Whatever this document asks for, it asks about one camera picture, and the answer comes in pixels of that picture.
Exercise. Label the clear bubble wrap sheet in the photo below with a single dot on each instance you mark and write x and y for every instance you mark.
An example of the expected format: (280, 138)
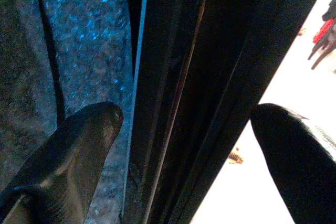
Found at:
(86, 37)

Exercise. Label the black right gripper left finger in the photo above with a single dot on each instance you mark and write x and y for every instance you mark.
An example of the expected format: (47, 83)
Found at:
(65, 161)

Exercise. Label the small orange object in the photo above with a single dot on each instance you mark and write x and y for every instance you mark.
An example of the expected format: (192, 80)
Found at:
(236, 158)

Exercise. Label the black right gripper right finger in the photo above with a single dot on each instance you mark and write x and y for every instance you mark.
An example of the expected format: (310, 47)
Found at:
(296, 176)

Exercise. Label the red black object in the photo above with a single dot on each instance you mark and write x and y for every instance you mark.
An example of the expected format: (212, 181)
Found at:
(325, 28)

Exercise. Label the white fridge door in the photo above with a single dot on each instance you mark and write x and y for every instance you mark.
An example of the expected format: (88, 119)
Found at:
(204, 77)

